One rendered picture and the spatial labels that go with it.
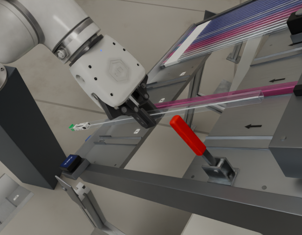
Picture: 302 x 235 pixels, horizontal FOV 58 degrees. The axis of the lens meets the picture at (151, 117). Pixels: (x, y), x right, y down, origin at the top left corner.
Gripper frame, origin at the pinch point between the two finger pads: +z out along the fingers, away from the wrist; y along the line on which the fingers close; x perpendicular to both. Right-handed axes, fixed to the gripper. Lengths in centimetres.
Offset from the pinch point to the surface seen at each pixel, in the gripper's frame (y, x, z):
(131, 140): 0.7, 12.5, 4.9
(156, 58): 112, 102, 15
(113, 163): -6.0, 13.1, 4.7
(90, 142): 0.1, 28.1, 1.3
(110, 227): -7, 56, 33
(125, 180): -10.4, 4.4, 5.5
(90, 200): -9.0, 36.8, 13.7
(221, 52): 140, 76, 44
